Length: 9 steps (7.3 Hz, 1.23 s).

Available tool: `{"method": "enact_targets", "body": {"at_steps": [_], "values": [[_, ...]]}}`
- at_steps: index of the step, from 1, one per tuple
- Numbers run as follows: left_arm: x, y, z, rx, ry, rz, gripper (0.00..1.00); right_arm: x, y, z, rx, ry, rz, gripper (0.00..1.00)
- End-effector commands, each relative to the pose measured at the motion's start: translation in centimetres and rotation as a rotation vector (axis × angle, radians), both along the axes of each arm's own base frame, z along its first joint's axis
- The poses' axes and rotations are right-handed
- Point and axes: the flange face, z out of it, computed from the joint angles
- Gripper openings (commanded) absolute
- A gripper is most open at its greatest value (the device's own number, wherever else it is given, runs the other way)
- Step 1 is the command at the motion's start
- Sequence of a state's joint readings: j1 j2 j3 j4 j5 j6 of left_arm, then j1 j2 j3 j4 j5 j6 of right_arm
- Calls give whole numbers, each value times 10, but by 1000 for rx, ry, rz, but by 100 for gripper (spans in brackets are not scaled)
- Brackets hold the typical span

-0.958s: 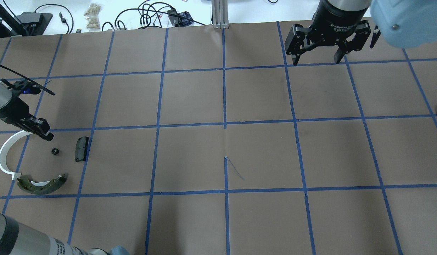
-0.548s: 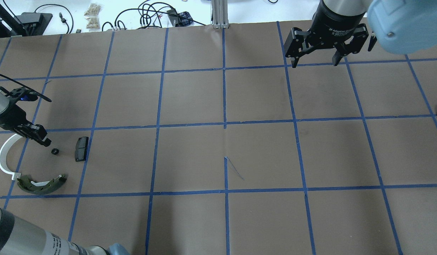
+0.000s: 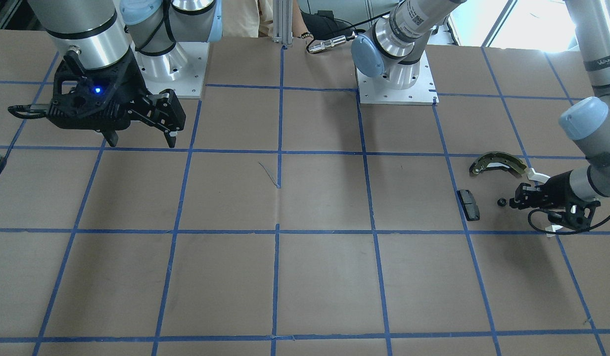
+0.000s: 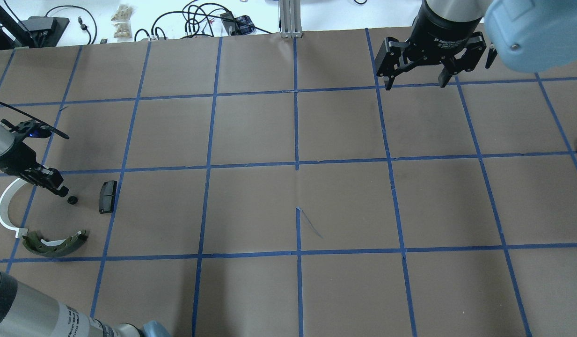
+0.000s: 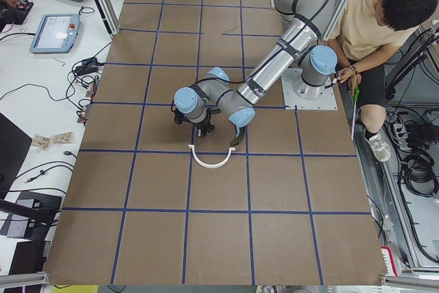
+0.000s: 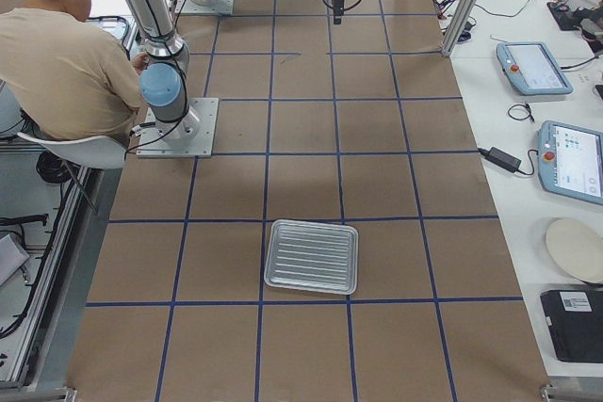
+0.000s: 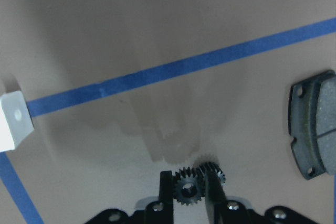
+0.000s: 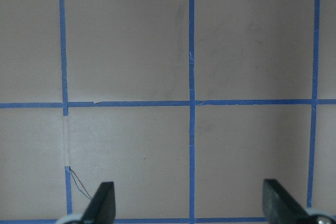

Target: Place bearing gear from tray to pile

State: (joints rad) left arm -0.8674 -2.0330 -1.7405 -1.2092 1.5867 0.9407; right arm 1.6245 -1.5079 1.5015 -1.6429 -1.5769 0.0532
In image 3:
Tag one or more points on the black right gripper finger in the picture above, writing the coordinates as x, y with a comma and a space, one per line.
171, 137
111, 137

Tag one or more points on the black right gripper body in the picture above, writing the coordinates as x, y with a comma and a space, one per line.
132, 80

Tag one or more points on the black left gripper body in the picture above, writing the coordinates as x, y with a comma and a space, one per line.
555, 192

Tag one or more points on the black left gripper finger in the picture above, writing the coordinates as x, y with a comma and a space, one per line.
520, 202
525, 190

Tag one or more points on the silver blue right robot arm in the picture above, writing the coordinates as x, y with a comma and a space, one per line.
102, 32

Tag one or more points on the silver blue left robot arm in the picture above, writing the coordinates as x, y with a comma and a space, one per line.
400, 38

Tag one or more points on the olive curved brake shoe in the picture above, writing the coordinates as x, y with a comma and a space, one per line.
498, 161

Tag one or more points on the black brake pad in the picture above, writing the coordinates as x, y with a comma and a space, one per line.
469, 205

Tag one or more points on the white curved plastic bracket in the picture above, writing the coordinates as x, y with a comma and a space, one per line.
534, 176

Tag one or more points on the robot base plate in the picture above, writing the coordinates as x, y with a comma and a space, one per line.
182, 70
411, 84

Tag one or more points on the aluminium frame post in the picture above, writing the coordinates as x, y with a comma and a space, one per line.
282, 22

